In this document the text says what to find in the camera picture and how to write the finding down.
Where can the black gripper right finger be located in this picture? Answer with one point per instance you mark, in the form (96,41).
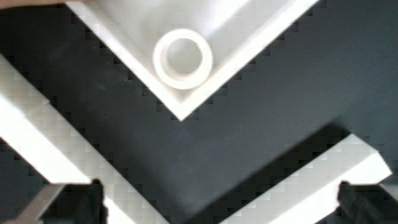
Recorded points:
(368,203)

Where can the white L-shaped obstacle fence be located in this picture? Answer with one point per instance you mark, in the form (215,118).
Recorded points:
(295,203)

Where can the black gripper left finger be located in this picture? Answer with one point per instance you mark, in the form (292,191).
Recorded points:
(68,204)

